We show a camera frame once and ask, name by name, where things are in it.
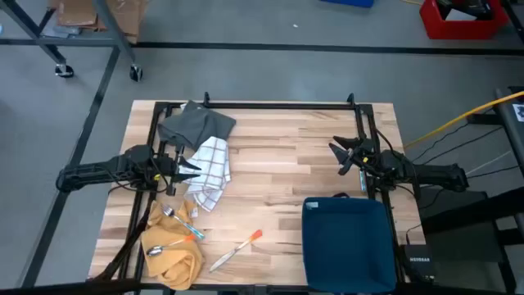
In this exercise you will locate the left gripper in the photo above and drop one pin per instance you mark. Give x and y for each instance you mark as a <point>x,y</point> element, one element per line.
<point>168,168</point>

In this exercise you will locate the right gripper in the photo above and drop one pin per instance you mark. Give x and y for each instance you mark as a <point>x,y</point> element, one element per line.
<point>366,157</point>

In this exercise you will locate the white red-checked towel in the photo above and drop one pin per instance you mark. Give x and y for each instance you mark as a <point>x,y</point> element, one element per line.
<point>210,168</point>

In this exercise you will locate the grey waffle towel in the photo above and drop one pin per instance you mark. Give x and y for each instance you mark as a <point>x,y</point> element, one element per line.
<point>192,125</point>

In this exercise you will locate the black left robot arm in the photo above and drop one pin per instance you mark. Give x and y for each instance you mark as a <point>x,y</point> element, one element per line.
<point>94,172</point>

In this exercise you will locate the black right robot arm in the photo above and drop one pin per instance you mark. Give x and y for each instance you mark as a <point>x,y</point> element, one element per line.
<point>434,174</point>

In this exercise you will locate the mustard yellow towel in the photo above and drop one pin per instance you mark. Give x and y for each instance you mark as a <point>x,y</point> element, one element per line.
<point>176,258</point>

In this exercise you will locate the navy and white fabric bin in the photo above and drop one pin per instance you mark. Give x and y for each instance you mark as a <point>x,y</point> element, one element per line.
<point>348,246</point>

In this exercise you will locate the black caster wheel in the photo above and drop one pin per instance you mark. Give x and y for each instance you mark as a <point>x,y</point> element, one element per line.
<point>136,73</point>
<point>64,71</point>

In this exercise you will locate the yellow stick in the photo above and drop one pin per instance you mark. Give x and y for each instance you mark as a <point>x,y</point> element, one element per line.
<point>462,116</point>

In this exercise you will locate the black network router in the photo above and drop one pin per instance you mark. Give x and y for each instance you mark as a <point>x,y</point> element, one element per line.
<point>419,262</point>

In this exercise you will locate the black side stand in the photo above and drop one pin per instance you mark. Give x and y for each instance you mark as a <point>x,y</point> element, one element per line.
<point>471,213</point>

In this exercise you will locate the blue box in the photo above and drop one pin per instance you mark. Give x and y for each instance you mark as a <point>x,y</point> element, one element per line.
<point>348,3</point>

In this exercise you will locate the red plastic floor bin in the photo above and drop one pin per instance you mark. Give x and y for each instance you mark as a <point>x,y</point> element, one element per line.
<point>434,28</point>

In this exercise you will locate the grey metal rolling cart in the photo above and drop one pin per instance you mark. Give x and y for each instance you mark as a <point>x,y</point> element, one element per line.
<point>110,24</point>

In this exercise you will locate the black metal table frame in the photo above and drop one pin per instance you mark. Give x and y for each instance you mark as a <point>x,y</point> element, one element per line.
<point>266,105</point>

